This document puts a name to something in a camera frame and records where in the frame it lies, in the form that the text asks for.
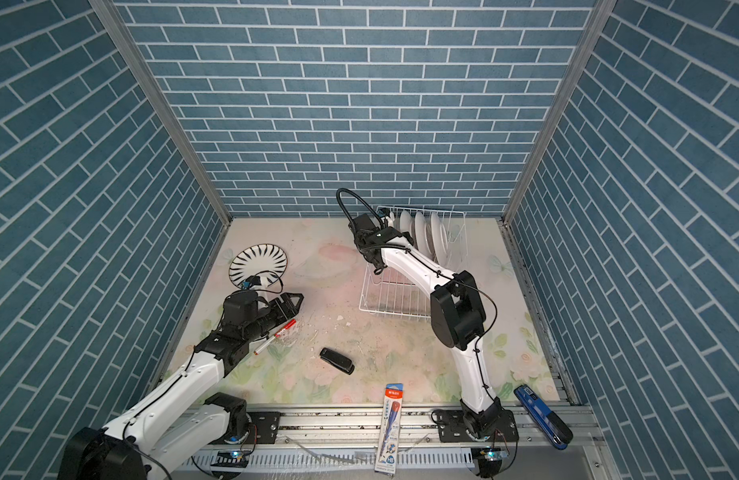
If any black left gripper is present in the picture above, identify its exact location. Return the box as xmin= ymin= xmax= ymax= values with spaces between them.
xmin=243 ymin=291 xmax=305 ymax=345

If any blue striped white plate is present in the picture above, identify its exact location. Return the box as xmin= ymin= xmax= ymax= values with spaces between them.
xmin=228 ymin=243 xmax=287 ymax=289

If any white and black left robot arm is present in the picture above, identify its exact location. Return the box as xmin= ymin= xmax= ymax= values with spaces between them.
xmin=58 ymin=290 xmax=304 ymax=479

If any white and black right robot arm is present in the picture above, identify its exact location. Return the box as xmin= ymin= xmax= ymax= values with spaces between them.
xmin=348 ymin=214 xmax=503 ymax=439

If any red and white marker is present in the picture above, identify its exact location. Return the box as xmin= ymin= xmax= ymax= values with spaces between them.
xmin=253 ymin=319 xmax=297 ymax=356

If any black stapler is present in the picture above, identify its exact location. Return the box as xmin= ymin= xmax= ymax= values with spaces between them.
xmin=319 ymin=347 xmax=355 ymax=375

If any blue and black handheld tool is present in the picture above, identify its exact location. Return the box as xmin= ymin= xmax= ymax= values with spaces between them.
xmin=513 ymin=384 xmax=573 ymax=450

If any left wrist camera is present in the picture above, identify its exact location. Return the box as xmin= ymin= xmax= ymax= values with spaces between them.
xmin=240 ymin=275 xmax=261 ymax=290

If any white wire dish rack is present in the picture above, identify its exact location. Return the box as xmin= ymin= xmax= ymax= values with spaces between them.
xmin=359 ymin=206 xmax=469 ymax=319

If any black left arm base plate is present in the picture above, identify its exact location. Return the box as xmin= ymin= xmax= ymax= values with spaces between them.
xmin=210 ymin=411 xmax=281 ymax=448

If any aluminium front rail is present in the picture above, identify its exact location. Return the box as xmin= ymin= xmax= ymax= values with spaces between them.
xmin=248 ymin=403 xmax=605 ymax=448

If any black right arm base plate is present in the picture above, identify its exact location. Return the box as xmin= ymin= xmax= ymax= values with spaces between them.
xmin=431 ymin=409 xmax=519 ymax=443

